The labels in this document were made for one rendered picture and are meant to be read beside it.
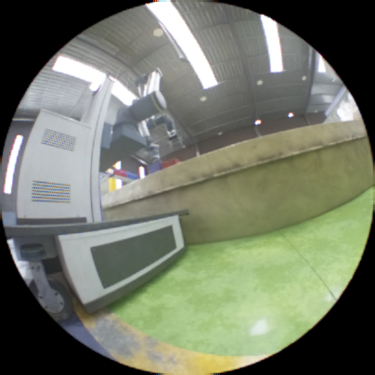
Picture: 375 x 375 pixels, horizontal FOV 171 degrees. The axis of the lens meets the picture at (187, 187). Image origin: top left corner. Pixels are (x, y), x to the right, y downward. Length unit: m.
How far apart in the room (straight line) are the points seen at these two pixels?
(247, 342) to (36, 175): 0.86
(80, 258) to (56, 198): 0.30
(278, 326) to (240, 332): 0.10
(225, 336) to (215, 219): 0.95
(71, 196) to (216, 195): 1.04
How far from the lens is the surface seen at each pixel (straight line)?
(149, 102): 1.04
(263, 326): 0.41
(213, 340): 0.40
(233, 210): 1.10
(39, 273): 0.52
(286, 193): 1.16
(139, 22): 9.22
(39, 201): 0.64
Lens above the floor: 0.35
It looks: 10 degrees up
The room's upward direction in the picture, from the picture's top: 11 degrees counter-clockwise
